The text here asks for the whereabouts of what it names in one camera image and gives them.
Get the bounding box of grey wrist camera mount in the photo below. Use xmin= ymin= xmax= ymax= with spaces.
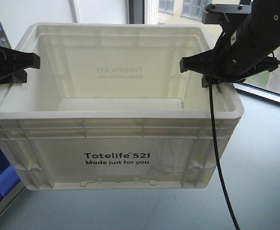
xmin=202 ymin=8 xmax=223 ymax=24

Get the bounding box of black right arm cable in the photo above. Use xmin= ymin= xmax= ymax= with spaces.
xmin=208 ymin=50 xmax=241 ymax=230

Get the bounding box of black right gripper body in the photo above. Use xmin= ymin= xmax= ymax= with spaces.
xmin=212 ymin=19 xmax=279 ymax=82

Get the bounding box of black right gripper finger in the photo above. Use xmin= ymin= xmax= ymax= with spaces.
xmin=201 ymin=74 xmax=223 ymax=88
xmin=179 ymin=49 xmax=216 ymax=77

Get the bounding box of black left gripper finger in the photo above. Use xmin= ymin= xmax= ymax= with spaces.
xmin=0 ymin=47 xmax=40 ymax=74
xmin=0 ymin=70 xmax=27 ymax=84

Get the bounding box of white Totelife plastic bin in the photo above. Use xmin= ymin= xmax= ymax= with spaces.
xmin=0 ymin=23 xmax=244 ymax=190

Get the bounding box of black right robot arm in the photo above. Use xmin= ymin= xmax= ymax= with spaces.
xmin=179 ymin=0 xmax=280 ymax=88

